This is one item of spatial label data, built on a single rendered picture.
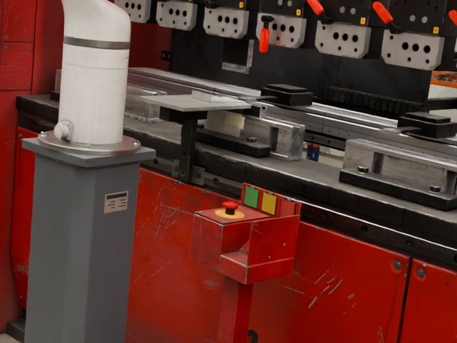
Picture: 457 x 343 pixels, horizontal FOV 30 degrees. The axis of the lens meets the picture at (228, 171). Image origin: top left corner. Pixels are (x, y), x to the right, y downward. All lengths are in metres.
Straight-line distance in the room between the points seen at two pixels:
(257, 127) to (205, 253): 0.47
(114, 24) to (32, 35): 1.49
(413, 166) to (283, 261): 0.38
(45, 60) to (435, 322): 1.70
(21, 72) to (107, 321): 1.50
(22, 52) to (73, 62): 1.45
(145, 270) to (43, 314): 0.93
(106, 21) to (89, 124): 0.18
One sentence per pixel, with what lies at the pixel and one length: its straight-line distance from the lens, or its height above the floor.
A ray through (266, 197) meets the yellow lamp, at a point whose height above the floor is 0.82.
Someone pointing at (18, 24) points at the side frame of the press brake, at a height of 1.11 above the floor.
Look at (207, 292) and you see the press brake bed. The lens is 2.39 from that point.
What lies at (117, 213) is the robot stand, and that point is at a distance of 1.59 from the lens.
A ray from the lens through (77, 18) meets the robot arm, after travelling 1.54.
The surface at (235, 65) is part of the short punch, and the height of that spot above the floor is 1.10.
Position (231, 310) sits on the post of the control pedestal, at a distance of 2.08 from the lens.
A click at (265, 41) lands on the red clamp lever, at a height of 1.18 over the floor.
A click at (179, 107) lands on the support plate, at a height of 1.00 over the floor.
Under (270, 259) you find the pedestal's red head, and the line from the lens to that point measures 1.99.
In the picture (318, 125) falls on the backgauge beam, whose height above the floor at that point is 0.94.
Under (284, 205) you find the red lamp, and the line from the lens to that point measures 2.04.
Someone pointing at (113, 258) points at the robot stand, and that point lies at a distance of 1.62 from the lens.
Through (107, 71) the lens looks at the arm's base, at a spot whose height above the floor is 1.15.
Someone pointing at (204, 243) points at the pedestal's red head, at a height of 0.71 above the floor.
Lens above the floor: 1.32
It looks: 12 degrees down
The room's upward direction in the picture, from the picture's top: 6 degrees clockwise
